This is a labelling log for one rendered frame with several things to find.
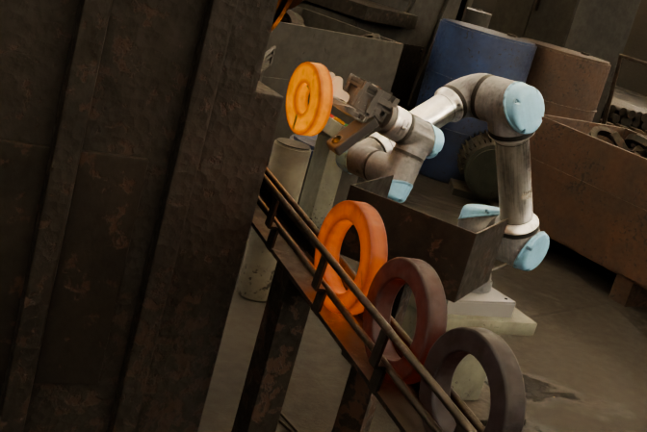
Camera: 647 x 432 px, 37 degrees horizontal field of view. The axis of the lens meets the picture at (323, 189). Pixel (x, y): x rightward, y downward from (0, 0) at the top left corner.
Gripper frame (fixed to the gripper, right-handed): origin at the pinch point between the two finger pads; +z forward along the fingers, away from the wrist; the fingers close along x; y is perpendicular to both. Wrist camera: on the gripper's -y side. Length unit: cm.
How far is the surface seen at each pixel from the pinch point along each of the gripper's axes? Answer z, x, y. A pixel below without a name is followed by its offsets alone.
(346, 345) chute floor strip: 9, 63, -29
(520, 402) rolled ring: 8, 97, -18
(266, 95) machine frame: 23.2, 27.7, -3.2
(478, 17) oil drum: -404, -512, 100
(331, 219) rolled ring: 11, 46, -15
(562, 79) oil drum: -288, -251, 62
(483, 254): -27, 41, -11
